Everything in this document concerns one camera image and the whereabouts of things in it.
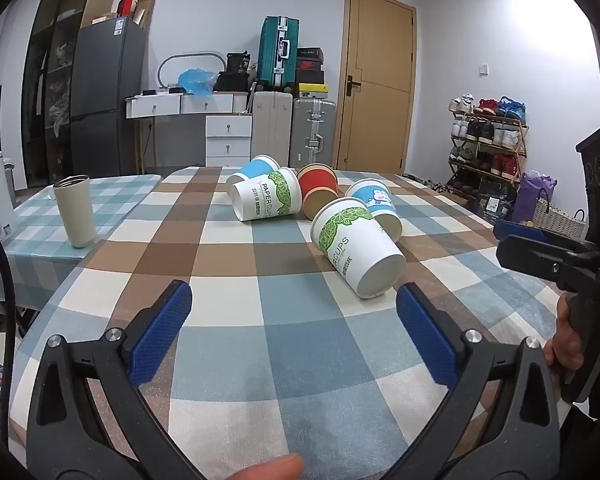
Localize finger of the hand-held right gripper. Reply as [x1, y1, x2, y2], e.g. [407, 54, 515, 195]
[496, 236, 600, 291]
[492, 220, 596, 256]

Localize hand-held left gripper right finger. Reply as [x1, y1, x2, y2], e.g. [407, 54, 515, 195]
[380, 282, 563, 480]

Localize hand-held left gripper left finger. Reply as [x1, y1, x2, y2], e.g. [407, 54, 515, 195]
[25, 280, 221, 480]

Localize white green leaf paper cup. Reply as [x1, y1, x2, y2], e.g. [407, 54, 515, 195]
[311, 196, 407, 300]
[230, 167, 302, 222]

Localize blue cartoon paper cup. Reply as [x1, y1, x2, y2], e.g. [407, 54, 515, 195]
[345, 178, 403, 241]

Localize red paper cup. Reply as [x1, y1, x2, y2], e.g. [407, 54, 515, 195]
[297, 163, 340, 221]

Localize person's right hand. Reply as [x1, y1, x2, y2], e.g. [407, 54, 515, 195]
[544, 292, 587, 372]

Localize person's left hand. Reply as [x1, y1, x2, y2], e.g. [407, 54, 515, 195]
[215, 452, 305, 480]

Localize black paper bag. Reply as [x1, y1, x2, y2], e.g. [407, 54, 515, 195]
[472, 180, 519, 224]

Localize purple bag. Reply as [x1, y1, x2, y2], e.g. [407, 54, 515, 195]
[511, 171, 557, 226]

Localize white woven basket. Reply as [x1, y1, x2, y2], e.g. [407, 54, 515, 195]
[532, 196, 589, 241]

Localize wooden shoe rack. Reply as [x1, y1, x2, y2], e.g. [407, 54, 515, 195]
[448, 110, 529, 196]

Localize shoe rack with shoes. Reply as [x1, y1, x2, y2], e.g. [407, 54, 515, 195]
[448, 95, 527, 192]

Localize beige steel tumbler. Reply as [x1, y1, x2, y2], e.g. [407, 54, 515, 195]
[53, 175, 98, 249]

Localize small checked teal tablecloth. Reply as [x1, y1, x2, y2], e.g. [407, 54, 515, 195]
[0, 174, 163, 306]

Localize wooden door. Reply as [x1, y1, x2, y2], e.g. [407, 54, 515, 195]
[336, 0, 417, 175]

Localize white drawer dresser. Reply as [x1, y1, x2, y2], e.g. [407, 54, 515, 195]
[126, 92, 254, 168]

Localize silver suitcase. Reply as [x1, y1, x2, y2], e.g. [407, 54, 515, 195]
[291, 97, 337, 169]

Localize white suitcase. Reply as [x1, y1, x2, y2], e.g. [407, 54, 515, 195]
[250, 91, 295, 167]

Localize blue plastic bag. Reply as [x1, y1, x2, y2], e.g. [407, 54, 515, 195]
[178, 67, 218, 99]

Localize dark grey fridge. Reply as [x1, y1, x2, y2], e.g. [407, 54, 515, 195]
[70, 16, 147, 177]

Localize oval mirror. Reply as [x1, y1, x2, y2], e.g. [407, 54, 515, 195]
[158, 51, 226, 92]

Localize dark glass cabinet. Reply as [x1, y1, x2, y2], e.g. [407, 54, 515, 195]
[20, 0, 101, 191]

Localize teal suitcase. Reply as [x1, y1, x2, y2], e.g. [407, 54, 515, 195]
[257, 16, 300, 92]

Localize open cardboard box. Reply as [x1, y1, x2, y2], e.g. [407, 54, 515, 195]
[135, 0, 156, 29]

